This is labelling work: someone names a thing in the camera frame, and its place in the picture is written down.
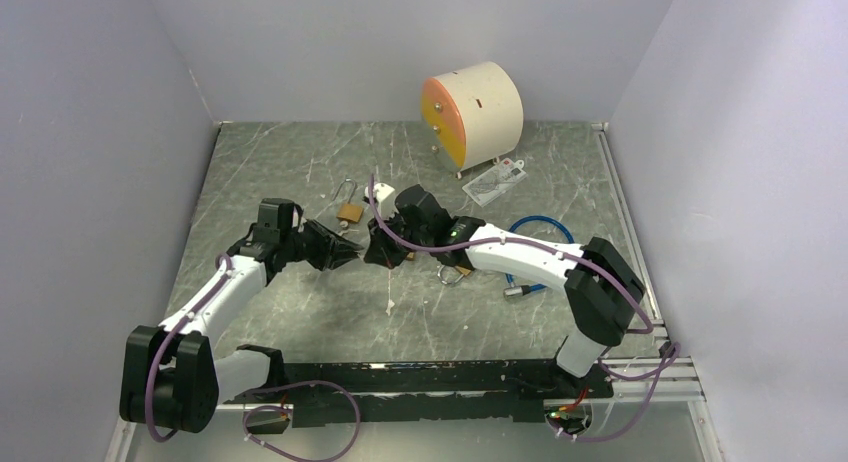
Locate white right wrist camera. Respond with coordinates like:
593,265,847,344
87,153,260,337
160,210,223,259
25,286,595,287
362,183,397,221

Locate long shackle brass padlock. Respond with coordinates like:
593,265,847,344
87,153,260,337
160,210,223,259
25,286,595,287
332,178,364,225

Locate blue cable lock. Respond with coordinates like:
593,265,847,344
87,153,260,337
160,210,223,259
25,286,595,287
501,215,577,300

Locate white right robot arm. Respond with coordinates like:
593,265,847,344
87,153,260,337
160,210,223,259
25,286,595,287
364,181,652,397

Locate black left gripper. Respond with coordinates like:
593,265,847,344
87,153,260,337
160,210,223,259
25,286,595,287
281,219,363,271

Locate medium brass padlock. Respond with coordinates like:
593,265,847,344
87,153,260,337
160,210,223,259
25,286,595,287
436,265,473,286

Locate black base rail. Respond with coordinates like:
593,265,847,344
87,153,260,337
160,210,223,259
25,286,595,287
285,359,613,428

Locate round cream drawer cabinet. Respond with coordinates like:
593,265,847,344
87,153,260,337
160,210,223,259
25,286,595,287
420,61,524,178

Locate plastic card packet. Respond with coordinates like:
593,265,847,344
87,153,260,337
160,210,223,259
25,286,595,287
462,158,528,207

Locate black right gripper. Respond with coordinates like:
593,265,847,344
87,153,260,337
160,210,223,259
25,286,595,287
365,208,433,270

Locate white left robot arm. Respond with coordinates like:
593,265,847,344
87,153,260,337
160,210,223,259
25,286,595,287
119,198,364,442

